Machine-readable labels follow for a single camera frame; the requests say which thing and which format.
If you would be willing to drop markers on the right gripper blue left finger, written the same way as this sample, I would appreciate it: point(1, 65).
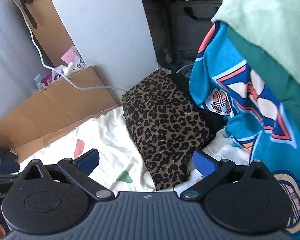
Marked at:
point(87, 162)

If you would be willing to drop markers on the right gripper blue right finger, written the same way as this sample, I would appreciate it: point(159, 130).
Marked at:
point(204, 163)

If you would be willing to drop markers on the leopard print garment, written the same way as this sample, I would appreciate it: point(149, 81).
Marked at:
point(165, 127)

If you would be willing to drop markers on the brown cardboard sheet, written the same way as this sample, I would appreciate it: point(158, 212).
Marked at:
point(32, 116)

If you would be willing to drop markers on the blue patterned garment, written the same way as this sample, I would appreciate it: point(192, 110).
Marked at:
point(223, 82)

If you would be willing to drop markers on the purple white refill pouch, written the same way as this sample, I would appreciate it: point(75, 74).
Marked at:
point(74, 62)

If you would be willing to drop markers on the dark green garment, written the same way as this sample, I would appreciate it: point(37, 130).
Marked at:
point(279, 81)

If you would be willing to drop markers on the black suitcase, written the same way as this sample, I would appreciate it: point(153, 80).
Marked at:
point(178, 28)

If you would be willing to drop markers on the mint green folded garment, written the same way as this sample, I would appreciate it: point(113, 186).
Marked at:
point(273, 25)

